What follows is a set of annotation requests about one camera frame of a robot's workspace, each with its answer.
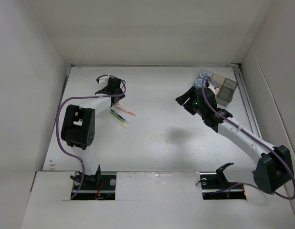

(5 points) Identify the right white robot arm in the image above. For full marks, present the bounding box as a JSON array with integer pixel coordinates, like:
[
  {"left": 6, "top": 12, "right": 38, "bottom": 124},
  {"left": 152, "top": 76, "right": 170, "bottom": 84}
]
[{"left": 175, "top": 87, "right": 295, "bottom": 194}]

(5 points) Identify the purple cable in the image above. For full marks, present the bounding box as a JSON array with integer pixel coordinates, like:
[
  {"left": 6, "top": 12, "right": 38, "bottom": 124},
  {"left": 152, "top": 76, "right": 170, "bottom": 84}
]
[
  {"left": 55, "top": 74, "right": 127, "bottom": 201},
  {"left": 201, "top": 76, "right": 295, "bottom": 199}
]

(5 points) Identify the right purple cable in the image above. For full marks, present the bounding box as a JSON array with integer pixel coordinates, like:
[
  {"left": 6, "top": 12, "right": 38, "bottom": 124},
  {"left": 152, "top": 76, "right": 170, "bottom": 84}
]
[{"left": 201, "top": 76, "right": 295, "bottom": 199}]

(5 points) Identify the blue tape roll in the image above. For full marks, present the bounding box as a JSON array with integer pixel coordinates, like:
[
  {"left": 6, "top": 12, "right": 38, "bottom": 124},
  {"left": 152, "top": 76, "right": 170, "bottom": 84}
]
[
  {"left": 193, "top": 78, "right": 203, "bottom": 89},
  {"left": 199, "top": 71, "right": 212, "bottom": 79}
]

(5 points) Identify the green pen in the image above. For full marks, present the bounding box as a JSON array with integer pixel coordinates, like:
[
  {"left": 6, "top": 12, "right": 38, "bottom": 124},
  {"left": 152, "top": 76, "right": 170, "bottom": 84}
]
[{"left": 110, "top": 109, "right": 125, "bottom": 122}]

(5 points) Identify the clear plastic container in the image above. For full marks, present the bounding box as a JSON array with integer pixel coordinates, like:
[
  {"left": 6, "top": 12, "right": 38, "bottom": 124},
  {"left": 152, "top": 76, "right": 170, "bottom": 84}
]
[{"left": 192, "top": 70, "right": 213, "bottom": 89}]

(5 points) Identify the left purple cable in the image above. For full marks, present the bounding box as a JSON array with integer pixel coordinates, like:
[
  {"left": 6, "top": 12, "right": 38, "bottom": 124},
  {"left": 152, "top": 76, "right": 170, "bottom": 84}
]
[{"left": 55, "top": 74, "right": 127, "bottom": 201}]

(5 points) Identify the grey plastic container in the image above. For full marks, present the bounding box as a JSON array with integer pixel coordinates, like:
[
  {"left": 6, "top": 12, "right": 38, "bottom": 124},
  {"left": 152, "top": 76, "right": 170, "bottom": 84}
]
[{"left": 216, "top": 78, "right": 238, "bottom": 107}]

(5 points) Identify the pink highlighter pen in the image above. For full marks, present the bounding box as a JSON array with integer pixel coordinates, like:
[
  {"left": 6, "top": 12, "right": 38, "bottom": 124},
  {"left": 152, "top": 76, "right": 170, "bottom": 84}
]
[{"left": 115, "top": 105, "right": 136, "bottom": 116}]

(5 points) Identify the yellow highlighter pen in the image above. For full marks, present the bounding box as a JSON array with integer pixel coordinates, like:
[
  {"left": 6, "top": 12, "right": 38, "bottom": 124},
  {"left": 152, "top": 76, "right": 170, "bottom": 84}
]
[{"left": 111, "top": 114, "right": 127, "bottom": 129}]

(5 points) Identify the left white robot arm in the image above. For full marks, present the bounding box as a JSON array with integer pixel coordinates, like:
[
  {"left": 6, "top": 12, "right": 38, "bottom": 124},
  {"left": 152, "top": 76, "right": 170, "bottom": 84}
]
[{"left": 60, "top": 75, "right": 126, "bottom": 189}]

